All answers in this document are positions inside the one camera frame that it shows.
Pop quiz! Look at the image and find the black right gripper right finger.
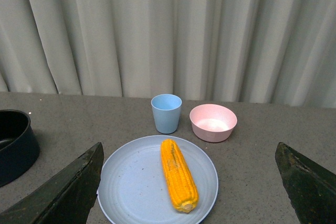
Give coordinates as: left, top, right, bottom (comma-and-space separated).
275, 142, 335, 223

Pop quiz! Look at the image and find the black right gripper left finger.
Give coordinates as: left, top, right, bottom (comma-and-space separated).
1, 142, 104, 223

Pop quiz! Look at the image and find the yellow corn cob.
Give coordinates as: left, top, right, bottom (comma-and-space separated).
160, 138, 199, 213

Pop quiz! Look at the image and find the light blue plate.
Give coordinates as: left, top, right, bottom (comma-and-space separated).
97, 135, 218, 223

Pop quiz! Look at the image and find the dark blue saucepan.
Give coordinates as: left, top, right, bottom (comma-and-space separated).
1, 110, 40, 187

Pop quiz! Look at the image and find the pink bowl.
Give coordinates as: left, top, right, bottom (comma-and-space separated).
190, 104, 237, 143

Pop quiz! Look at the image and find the light blue cup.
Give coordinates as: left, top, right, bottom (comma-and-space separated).
151, 94, 182, 134

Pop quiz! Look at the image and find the grey curtain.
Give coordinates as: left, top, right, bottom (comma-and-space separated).
1, 0, 335, 108

